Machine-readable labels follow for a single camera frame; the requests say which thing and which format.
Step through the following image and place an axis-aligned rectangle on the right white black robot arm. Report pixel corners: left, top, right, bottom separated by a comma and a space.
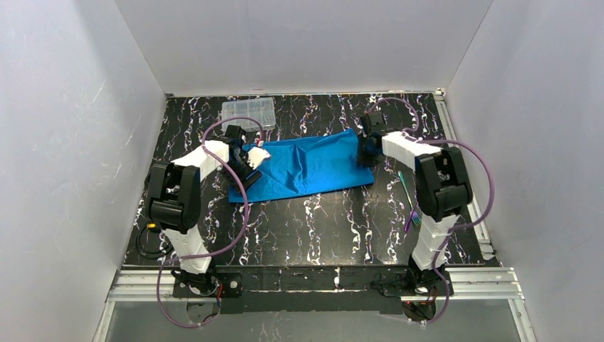
357, 112, 473, 271

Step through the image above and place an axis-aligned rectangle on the black coiled cable yellow plug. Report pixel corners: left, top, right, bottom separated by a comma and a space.
135, 223, 174, 260

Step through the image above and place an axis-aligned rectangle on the aluminium rail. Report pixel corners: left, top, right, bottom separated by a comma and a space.
108, 266, 524, 301
434, 88, 495, 261

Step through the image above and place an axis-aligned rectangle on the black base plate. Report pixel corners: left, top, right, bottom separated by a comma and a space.
170, 269, 243, 299
371, 269, 454, 299

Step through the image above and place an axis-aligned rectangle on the right aluminium rail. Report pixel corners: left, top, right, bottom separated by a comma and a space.
434, 88, 495, 261

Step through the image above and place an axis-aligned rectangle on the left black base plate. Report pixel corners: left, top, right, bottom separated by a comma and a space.
170, 269, 243, 299

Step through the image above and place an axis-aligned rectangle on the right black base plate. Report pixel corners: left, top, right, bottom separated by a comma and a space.
371, 269, 454, 299

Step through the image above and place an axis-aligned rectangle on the blue cloth napkin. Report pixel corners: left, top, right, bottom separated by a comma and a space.
246, 129, 375, 202

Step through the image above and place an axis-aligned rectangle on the clear plastic compartment box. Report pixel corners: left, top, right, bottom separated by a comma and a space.
221, 97, 276, 133

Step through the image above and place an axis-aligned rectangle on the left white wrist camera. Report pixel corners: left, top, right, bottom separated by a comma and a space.
247, 146, 271, 170

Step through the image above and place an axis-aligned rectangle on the front aluminium rail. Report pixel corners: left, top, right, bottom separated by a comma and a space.
108, 266, 524, 301

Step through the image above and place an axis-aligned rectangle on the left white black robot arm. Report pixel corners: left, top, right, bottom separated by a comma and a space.
145, 125, 271, 274

